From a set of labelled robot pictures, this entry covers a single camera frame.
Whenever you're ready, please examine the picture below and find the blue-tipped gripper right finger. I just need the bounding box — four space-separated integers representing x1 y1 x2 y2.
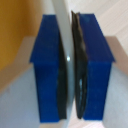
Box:
71 11 128 122

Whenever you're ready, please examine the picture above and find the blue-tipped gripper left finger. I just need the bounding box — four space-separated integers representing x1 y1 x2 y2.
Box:
0 13 70 128

